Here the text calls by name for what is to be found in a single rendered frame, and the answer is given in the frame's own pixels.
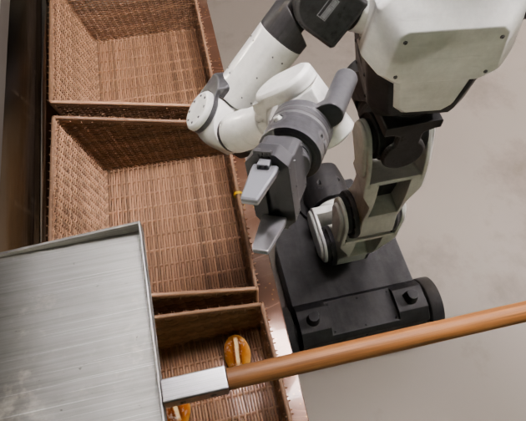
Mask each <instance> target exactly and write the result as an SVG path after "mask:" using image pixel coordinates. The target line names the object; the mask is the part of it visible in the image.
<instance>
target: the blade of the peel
mask: <svg viewBox="0 0 526 421"><path fill-rule="evenodd" d="M161 379H162V374H161V367H160V361H159V349H158V342H157V335H156V328H155V321H154V309H153V302H152V295H151V288H150V281H149V269H148V262H147V256H146V249H145V242H144V229H143V227H142V226H141V223H140V221H136V222H131V223H128V224H123V225H120V226H113V227H110V228H105V229H102V230H98V231H91V232H87V233H83V234H79V235H76V236H69V237H65V238H61V239H57V240H54V241H47V242H43V243H39V244H36V245H31V246H25V247H21V248H17V249H13V250H10V251H3V252H0V421H167V414H166V407H165V406H164V404H163V403H162V397H161V390H160V383H159V381H160V380H161Z"/></svg>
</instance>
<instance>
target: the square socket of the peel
mask: <svg viewBox="0 0 526 421"><path fill-rule="evenodd" d="M226 376H227V373H226V369H225V366H219V367H215V368H208V369H205V370H200V371H197V372H192V373H186V374H182V375H179V376H174V377H171V378H164V379H161V380H160V381H159V383H160V390H161V397H162V403H163V404H164V406H165V407H166V408H171V407H175V406H179V405H182V404H187V403H193V402H197V401H200V400H204V399H208V398H214V397H219V396H222V395H226V394H229V393H230V391H229V389H230V387H229V382H228V381H227V380H228V378H227V377H226Z"/></svg>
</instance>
